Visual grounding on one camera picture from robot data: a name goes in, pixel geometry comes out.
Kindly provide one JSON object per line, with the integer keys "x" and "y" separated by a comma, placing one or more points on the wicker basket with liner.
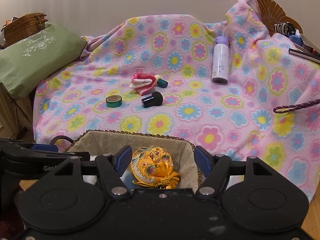
{"x": 97, "y": 142}

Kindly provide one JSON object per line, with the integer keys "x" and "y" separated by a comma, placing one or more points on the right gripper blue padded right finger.
{"x": 215, "y": 170}

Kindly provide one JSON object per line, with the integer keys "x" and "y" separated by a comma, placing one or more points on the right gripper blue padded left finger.
{"x": 110, "y": 169}

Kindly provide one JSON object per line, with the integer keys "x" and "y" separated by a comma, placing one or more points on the green tape roll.
{"x": 114, "y": 101}

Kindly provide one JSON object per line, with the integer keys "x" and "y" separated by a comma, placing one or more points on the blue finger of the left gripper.
{"x": 45, "y": 147}

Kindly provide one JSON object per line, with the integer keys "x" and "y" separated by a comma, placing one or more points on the lavender thermos bottle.
{"x": 220, "y": 66}

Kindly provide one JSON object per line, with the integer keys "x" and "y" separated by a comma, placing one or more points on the pink floral fleece blanket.
{"x": 235, "y": 119}

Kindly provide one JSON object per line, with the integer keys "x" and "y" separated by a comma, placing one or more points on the black white striped cloth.
{"x": 285, "y": 28}

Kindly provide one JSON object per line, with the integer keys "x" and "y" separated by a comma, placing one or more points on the black handled makeup sponge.
{"x": 155, "y": 99}

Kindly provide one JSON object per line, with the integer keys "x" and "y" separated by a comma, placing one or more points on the orange embroidered drawstring pouch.
{"x": 153, "y": 167}

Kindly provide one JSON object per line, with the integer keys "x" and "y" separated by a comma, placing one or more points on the green pillow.
{"x": 26, "y": 63}

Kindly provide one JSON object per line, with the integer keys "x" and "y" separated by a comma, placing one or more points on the stacked books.
{"x": 309, "y": 50}

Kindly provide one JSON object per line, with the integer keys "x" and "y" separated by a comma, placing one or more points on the teal handled makeup sponge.
{"x": 161, "y": 82}

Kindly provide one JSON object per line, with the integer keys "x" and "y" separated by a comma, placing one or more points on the brown wicker basket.
{"x": 23, "y": 27}

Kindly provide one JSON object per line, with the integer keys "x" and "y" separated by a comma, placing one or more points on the wooden chair back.
{"x": 272, "y": 13}

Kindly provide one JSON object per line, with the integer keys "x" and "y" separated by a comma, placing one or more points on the blue round object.
{"x": 296, "y": 39}

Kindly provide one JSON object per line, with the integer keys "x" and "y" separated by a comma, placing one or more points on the pink white folded socks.
{"x": 142, "y": 83}

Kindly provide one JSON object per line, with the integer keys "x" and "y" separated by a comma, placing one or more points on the purple rope handle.
{"x": 292, "y": 108}

